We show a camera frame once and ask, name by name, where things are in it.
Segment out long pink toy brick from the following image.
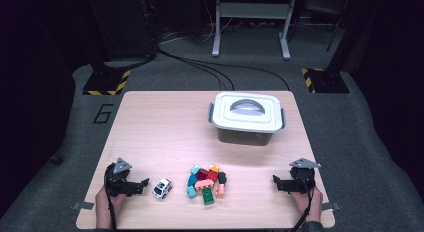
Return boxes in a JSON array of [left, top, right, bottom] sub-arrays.
[[194, 179, 215, 192]]

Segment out right hand-held gripper black cable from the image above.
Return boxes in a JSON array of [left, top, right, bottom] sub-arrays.
[[289, 171, 316, 232]]

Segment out white lid with grey handle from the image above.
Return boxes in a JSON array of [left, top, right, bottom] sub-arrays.
[[211, 91, 284, 134]]

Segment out grey metal bracket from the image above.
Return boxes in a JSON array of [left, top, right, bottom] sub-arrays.
[[72, 201, 95, 211], [321, 201, 341, 212]]

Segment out black yellow striped base plate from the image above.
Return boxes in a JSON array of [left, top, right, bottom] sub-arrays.
[[301, 67, 350, 94], [82, 69, 132, 96]]

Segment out person's right hand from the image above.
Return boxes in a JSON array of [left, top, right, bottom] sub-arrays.
[[290, 186, 324, 214]]

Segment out white metal stand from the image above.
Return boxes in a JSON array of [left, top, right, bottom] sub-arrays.
[[211, 0, 299, 61]]

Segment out person's left hand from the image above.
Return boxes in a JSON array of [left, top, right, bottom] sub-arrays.
[[95, 186, 127, 213]]

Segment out hand-held gripper black cable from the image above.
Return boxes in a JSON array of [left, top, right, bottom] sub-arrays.
[[289, 171, 316, 232], [104, 168, 118, 232]]

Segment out white cable bundle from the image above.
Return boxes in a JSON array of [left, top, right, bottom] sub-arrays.
[[159, 21, 234, 45]]

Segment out white toy car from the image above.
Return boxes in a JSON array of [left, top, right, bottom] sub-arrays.
[[152, 177, 174, 200]]

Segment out dark metal stand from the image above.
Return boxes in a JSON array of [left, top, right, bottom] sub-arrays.
[[298, 0, 353, 53]]

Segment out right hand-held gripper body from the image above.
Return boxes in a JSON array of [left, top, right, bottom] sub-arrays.
[[288, 157, 322, 195]]

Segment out black equipment cabinet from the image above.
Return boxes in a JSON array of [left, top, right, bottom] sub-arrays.
[[84, 0, 159, 61]]

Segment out left hand-held gripper black cable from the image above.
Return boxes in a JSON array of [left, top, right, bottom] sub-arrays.
[[104, 168, 118, 232]]

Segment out dark curtain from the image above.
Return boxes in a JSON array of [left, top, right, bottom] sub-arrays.
[[0, 0, 76, 220], [346, 0, 424, 206]]

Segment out green toy brick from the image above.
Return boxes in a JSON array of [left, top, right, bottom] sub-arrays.
[[201, 187, 216, 206]]

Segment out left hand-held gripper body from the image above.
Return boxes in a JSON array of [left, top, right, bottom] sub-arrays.
[[104, 157, 136, 198]]

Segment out thick black floor cable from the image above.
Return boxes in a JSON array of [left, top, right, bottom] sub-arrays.
[[103, 50, 158, 72]]

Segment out grey transparent storage box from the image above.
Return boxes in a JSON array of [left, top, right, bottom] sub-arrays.
[[208, 102, 287, 147]]

